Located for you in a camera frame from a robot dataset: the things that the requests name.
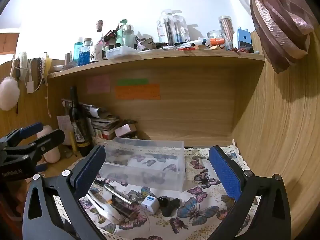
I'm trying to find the rolled magazines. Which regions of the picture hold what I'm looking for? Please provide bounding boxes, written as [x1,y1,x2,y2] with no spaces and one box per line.
[61,99,108,118]

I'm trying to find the butterfly print lace tablecloth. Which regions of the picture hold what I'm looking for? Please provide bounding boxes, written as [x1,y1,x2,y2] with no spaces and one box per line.
[54,144,260,240]

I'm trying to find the silver metal cylinder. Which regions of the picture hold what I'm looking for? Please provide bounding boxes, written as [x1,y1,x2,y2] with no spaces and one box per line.
[100,182,144,204]

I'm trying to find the round glass jar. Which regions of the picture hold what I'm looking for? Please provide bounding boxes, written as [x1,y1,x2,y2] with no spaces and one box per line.
[207,30,225,48]

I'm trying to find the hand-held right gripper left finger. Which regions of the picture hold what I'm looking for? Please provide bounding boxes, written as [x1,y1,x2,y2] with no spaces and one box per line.
[22,145,107,240]

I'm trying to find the clear plastic storage box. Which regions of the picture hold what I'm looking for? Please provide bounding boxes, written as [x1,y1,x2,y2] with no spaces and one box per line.
[99,137,187,193]

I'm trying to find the handwritten paper note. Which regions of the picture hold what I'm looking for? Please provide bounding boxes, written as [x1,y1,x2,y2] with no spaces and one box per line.
[57,115,73,145]

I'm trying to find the stack of books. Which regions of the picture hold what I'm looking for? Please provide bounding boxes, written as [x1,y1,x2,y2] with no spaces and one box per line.
[90,116,120,140]

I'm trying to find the dark rectangular case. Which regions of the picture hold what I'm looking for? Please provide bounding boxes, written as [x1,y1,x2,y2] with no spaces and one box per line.
[110,197,137,217]

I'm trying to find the yellow wax stick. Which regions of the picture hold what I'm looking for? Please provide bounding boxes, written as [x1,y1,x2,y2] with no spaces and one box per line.
[70,131,77,155]

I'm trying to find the wooden shelf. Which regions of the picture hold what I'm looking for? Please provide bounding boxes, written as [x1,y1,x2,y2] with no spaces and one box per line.
[47,52,265,79]

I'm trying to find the blue box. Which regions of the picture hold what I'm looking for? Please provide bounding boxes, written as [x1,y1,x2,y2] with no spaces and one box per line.
[237,27,253,52]

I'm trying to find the black clip-on device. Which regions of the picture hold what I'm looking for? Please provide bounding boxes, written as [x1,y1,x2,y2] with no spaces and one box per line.
[162,198,181,217]

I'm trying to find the white fluffy puff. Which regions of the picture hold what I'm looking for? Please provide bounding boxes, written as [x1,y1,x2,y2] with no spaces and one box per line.
[0,77,20,111]

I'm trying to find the green sticky note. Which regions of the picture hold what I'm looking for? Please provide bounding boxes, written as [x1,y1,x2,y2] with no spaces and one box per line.
[117,79,149,85]

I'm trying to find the tall clear jar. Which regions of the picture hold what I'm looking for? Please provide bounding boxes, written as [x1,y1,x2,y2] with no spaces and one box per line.
[218,16,234,50]

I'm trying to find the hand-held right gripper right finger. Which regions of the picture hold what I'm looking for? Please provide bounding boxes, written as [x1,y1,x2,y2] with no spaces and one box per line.
[208,145,292,240]

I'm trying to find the small white card box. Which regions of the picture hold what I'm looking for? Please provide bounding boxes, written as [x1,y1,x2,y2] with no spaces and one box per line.
[114,124,137,137]

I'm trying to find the white cube charger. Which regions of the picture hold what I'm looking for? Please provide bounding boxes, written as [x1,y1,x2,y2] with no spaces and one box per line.
[141,195,160,214]

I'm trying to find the pink sticky note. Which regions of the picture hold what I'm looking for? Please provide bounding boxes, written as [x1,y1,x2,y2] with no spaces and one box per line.
[87,76,110,94]

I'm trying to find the clear bottle silver cap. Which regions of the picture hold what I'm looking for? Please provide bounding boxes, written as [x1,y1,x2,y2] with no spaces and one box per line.
[122,24,135,48]

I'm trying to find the white curved plastic tool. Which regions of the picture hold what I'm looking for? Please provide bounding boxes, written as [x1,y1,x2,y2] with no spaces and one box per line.
[84,192,128,224]

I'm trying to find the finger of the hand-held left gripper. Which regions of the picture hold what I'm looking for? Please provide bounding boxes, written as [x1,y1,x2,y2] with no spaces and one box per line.
[0,122,44,148]
[26,129,66,162]

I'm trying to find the person's left forearm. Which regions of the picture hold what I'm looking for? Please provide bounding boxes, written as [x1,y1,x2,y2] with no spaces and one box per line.
[0,180,30,240]

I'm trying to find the clear packaged brush set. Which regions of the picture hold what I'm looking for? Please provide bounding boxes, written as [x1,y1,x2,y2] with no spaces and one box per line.
[164,9,189,44]

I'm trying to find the teal plastic bottle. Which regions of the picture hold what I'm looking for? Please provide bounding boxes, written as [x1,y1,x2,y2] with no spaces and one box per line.
[74,37,84,62]

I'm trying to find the dark wine bottle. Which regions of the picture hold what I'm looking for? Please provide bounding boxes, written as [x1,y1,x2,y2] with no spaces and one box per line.
[69,86,94,157]

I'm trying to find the cream cylinder candle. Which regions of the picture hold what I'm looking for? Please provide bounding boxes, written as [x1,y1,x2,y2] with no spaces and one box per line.
[37,125,61,163]

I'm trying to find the bottle with blue liquid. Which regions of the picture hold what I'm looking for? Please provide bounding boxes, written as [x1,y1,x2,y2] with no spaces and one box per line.
[78,38,92,67]

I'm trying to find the orange sticky note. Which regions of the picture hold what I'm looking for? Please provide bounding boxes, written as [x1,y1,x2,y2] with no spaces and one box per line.
[115,84,160,100]

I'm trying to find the white plastic tray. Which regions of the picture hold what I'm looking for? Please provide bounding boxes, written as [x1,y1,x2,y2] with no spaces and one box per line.
[106,46,139,59]

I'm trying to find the patterned lace ribbon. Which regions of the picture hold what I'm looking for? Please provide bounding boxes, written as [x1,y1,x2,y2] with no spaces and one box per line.
[31,57,44,88]

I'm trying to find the green pump bottle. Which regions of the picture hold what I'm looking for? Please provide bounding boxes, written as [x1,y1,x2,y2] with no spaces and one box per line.
[116,19,128,47]

